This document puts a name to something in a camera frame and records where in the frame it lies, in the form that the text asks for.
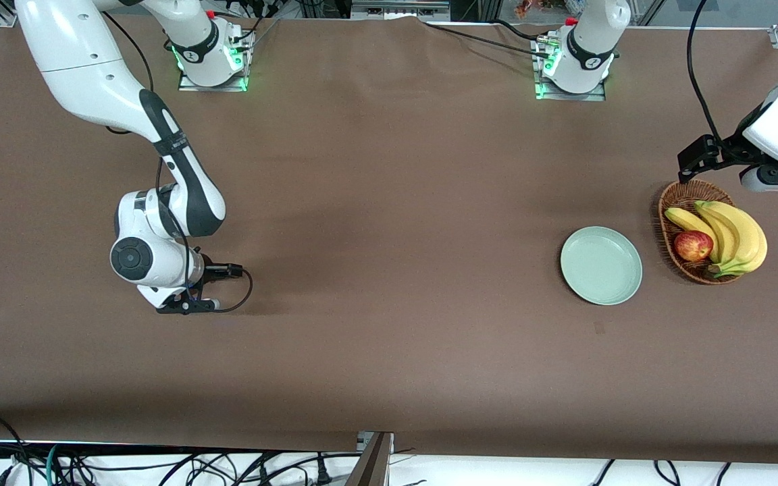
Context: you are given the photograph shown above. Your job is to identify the aluminium frame post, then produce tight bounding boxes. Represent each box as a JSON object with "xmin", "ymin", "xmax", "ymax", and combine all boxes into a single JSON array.
[{"xmin": 345, "ymin": 432, "xmax": 395, "ymax": 486}]

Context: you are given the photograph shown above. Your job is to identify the pale green round plate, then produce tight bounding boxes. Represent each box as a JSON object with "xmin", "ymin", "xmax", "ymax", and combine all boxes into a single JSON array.
[{"xmin": 560, "ymin": 226, "xmax": 643, "ymax": 306}]

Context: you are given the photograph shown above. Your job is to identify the colourful background toys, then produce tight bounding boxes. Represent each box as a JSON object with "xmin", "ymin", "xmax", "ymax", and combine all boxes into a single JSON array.
[{"xmin": 514, "ymin": 0, "xmax": 589, "ymax": 20}]

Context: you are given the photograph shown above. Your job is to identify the short black base cable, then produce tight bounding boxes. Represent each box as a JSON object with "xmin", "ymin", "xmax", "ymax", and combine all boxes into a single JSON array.
[{"xmin": 494, "ymin": 19, "xmax": 544, "ymax": 41}]

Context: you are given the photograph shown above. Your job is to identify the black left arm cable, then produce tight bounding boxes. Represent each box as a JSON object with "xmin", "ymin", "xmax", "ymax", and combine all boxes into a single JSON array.
[{"xmin": 686, "ymin": 0, "xmax": 725, "ymax": 144}]

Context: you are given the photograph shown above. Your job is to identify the teal floor cable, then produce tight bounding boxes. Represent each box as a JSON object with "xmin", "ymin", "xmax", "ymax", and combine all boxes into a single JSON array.
[{"xmin": 45, "ymin": 443, "xmax": 69, "ymax": 486}]

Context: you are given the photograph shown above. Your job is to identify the brown wicker basket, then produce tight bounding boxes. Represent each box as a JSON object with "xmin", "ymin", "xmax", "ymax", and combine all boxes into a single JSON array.
[{"xmin": 658, "ymin": 179, "xmax": 744, "ymax": 286}]

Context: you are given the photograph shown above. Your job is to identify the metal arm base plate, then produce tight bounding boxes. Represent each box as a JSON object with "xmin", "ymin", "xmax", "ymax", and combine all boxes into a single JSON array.
[
  {"xmin": 178, "ymin": 20, "xmax": 249, "ymax": 92},
  {"xmin": 534, "ymin": 34, "xmax": 607, "ymax": 102}
]

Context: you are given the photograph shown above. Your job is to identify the long black base cable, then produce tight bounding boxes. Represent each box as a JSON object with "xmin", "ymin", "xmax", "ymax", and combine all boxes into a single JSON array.
[{"xmin": 424, "ymin": 23, "xmax": 552, "ymax": 59}]

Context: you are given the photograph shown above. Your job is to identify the brown table cover sheet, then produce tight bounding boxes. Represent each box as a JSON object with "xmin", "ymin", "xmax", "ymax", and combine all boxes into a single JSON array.
[{"xmin": 0, "ymin": 12, "xmax": 778, "ymax": 465}]

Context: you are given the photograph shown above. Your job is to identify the yellow banana bunch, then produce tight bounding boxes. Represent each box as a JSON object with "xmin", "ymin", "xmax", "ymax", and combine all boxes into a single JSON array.
[{"xmin": 665, "ymin": 200, "xmax": 768, "ymax": 278}]

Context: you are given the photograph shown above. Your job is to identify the grey background device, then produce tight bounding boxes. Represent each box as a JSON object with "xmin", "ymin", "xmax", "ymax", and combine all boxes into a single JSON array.
[{"xmin": 351, "ymin": 0, "xmax": 452, "ymax": 21}]

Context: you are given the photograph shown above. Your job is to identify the red apple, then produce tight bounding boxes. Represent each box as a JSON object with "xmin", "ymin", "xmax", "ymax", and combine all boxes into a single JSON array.
[{"xmin": 674, "ymin": 230, "xmax": 714, "ymax": 263}]

